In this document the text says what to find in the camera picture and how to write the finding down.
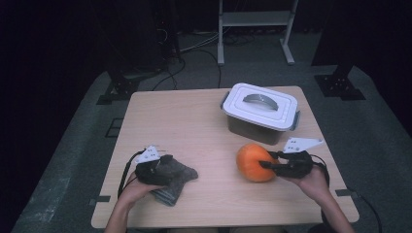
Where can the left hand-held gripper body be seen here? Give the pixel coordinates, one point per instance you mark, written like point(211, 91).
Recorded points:
point(149, 171)

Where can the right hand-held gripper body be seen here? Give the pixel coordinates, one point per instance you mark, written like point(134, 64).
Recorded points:
point(296, 165)

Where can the orange plush toy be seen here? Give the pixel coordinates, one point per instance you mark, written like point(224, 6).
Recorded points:
point(251, 163)

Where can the grey fluffy towel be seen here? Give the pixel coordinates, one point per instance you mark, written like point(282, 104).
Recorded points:
point(179, 178)

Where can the translucent brown storage box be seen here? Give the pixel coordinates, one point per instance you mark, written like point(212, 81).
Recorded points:
point(252, 131)

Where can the person's left hand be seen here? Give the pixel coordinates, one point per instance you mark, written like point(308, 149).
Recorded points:
point(136, 192)

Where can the person's right hand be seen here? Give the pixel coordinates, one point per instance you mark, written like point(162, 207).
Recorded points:
point(315, 184)

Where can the black stand base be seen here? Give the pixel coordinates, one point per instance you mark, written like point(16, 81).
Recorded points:
point(340, 85)
point(120, 89)

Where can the dark equipment rack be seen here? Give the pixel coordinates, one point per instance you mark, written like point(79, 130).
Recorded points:
point(168, 29)

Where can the white metal stand frame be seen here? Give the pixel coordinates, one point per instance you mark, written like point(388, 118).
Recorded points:
point(256, 18)

